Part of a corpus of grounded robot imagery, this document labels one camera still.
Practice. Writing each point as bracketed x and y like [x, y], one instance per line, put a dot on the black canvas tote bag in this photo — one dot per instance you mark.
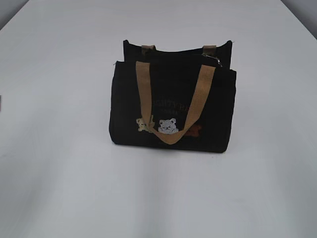
[173, 100]

